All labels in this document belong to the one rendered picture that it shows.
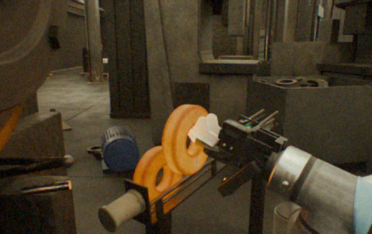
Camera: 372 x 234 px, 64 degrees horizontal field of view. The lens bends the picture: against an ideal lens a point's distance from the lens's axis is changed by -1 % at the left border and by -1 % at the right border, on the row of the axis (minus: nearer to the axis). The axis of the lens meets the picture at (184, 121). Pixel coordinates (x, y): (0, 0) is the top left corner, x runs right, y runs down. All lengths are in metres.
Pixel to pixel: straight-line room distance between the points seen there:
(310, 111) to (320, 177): 1.88
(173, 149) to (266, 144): 0.18
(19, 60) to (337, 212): 0.48
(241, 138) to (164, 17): 2.50
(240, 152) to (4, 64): 0.42
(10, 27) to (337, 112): 2.41
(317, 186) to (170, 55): 2.54
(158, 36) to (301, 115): 1.50
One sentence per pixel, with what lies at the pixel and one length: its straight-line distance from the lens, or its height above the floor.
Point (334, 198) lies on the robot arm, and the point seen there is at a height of 0.79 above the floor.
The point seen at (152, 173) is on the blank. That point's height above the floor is 0.73.
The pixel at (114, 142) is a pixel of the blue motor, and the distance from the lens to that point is 2.39.
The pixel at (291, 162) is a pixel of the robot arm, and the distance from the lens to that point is 0.54.
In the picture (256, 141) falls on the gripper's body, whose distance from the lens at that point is 0.57.
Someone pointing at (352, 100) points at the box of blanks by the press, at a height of 0.63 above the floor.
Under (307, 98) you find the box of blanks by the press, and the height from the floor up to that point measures 0.66.
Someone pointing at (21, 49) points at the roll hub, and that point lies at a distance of 0.29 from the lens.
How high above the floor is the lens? 1.02
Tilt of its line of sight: 14 degrees down
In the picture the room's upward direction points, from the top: straight up
